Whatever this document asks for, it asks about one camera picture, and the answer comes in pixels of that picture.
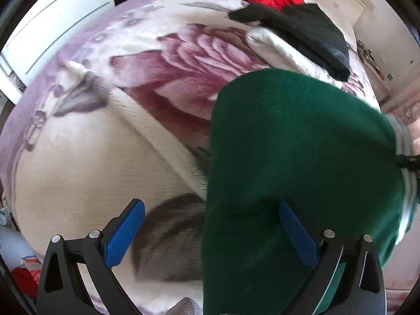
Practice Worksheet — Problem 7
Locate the green and cream varsity jacket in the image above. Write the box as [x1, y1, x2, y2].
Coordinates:
[201, 68, 419, 314]

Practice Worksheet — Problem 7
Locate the red patterned box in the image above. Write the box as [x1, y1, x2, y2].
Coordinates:
[11, 257, 42, 299]

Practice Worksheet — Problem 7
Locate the clutter on floor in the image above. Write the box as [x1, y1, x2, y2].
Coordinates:
[0, 208, 41, 271]

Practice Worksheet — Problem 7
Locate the floral purple plush blanket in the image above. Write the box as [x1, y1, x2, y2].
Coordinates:
[0, 0, 383, 315]

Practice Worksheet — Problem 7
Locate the grey fuzzy garment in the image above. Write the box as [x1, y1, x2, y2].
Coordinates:
[246, 27, 345, 88]

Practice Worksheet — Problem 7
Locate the black garment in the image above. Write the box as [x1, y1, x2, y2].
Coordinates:
[229, 2, 351, 82]

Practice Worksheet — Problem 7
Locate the white wardrobe cabinet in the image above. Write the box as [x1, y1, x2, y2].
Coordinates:
[1, 0, 115, 104]

